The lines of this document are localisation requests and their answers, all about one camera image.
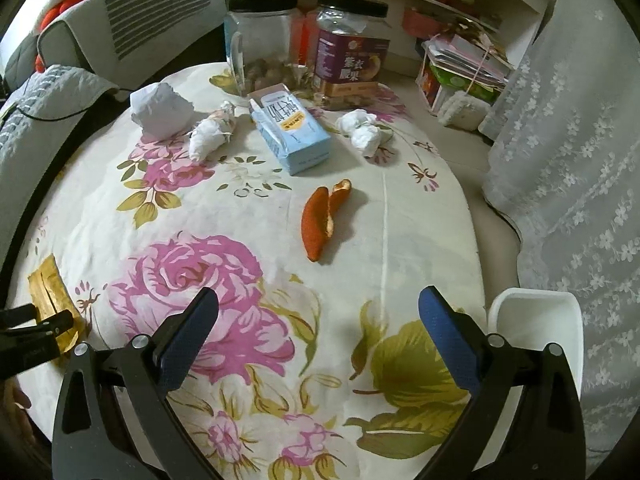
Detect purple label nut jar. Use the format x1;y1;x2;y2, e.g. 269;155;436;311
310;0;390;110

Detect white lace curtain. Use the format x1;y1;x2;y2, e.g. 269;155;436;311
480;0;639;471

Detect clear jar with nuts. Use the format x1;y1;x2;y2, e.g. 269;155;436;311
224;0;300;98

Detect white trash bin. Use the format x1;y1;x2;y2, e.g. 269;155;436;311
476;287;584;469

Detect tied stack of papers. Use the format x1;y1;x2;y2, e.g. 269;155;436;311
416;20;514;115

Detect white paper ball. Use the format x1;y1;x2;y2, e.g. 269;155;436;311
129;82;194;141

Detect yellow snack wrapper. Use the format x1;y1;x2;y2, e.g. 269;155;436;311
28;255;86;354

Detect grey striped sofa cushion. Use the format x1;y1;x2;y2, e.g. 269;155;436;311
37;0;227;89

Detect white tissue wad pair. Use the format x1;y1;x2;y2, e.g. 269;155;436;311
336;108;392;158

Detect rolled white tissue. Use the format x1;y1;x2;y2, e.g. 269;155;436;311
189;101;236;162

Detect floral tablecloth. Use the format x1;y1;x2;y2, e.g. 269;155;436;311
8;87;484;479

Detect orange peel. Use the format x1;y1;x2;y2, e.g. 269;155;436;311
300;179;352;262

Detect person left hand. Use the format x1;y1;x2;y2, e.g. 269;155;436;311
1;377;36;460

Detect white fluffy cloth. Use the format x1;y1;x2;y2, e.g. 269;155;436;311
437;91;491;131

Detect light blue milk carton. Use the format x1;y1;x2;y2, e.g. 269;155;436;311
248;84;331;176

